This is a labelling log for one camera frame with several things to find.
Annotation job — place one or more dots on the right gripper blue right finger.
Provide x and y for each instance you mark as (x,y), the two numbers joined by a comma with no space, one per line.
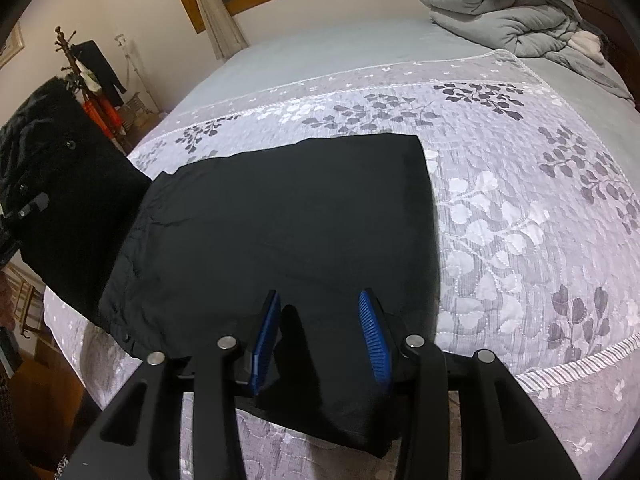
(376,337)

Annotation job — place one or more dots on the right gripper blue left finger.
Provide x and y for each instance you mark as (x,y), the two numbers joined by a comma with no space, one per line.
(263,340)

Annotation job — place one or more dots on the black pants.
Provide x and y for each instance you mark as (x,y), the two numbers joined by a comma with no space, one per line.
(173,262)

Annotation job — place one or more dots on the orange bag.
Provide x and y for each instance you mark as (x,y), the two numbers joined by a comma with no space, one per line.
(102,112)

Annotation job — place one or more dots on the woven basket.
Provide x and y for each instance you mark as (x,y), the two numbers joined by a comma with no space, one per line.
(136,116)

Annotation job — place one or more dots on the black hanging garment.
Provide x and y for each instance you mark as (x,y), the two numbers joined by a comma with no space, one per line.
(89,54)

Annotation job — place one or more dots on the wooden coat rack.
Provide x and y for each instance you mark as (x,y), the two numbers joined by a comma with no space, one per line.
(80,80)

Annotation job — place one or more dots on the white tripod stand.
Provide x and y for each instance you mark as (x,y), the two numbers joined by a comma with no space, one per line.
(121,41)

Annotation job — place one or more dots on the grey floral quilted bedspread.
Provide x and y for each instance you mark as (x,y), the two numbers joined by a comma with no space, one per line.
(549,280)

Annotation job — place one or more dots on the light blue bed mattress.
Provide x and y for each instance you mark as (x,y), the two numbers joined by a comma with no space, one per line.
(325,55)

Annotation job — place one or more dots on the beige curtain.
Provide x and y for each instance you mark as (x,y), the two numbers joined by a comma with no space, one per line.
(223,32)

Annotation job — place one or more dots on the folded grey duvet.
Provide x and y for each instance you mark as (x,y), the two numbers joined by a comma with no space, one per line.
(528,29)

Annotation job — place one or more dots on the white cloth on duvet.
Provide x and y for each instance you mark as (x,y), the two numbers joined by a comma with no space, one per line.
(588,44)

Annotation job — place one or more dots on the dark wooden headboard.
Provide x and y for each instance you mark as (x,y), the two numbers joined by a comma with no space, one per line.
(618,48)

